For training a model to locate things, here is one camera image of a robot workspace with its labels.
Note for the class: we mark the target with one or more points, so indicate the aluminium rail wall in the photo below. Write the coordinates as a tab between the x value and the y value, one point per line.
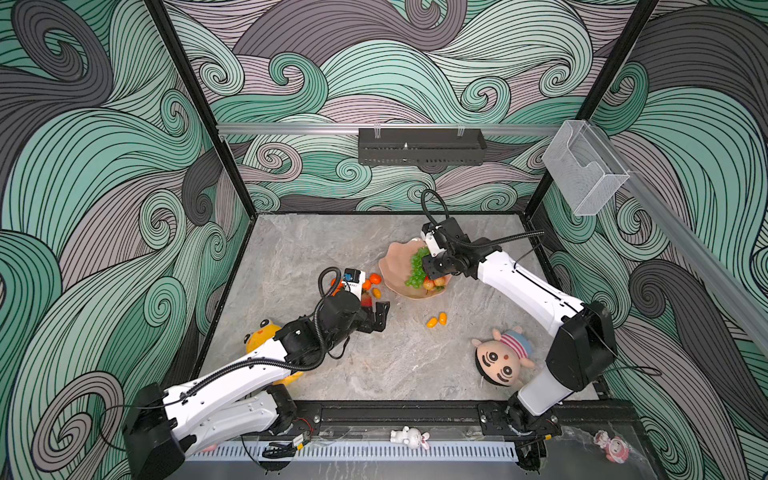
709	197
304	128

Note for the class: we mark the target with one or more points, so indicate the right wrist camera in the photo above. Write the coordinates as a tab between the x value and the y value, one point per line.
432	242

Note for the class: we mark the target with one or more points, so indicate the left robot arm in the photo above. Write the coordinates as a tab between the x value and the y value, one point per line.
164	426

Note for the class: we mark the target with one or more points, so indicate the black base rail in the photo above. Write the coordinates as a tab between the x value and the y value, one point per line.
492	417

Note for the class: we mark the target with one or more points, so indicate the pink fruit bowl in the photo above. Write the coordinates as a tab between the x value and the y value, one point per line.
395	268

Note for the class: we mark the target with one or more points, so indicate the large orange upper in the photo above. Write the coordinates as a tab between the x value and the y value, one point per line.
336	284

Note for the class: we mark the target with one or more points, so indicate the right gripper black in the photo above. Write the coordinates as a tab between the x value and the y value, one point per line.
431	271

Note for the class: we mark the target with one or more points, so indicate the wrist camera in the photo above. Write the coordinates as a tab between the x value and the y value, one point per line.
432	242
353	280

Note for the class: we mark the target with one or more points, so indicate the pink pig figurine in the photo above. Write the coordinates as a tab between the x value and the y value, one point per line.
615	448

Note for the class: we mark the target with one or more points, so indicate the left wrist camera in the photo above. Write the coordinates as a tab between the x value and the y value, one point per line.
353	280

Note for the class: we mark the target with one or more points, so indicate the white bunny figurine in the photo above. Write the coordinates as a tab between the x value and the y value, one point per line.
413	438

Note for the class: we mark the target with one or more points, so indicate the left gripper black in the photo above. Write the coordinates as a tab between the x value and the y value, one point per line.
369	325

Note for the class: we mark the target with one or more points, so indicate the pig-face plush doll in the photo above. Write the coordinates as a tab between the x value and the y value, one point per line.
501	360

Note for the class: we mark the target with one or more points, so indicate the black wall tray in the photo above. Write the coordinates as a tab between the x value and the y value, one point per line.
431	148

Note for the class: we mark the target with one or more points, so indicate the aluminium rail right wall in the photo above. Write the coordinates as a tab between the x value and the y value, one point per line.
709	197

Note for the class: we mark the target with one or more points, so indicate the aluminium rail back wall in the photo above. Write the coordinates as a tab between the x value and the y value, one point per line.
304	128

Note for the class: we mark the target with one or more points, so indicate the green grape bunch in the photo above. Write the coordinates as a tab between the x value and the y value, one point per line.
417	275

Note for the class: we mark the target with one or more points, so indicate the white slotted cable duct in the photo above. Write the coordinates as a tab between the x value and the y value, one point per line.
361	451

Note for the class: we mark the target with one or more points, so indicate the clear plastic wall bin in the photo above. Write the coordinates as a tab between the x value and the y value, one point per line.
585	166

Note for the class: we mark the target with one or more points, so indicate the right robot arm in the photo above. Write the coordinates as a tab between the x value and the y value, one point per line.
583	339

